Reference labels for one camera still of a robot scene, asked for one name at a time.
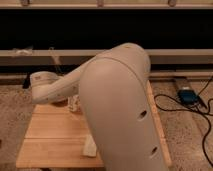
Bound white labelled bottle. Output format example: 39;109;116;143
68;95;80;113

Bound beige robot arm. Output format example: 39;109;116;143
30;43;169;171

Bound white rectangular block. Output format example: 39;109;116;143
83;135;97;157

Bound wooden table board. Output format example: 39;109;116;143
15;79;173;169

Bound blue power adapter box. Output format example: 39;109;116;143
178;89;198;105

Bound black cable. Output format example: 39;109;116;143
153;77;213;168

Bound long wooden rail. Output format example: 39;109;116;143
0;49;213;66

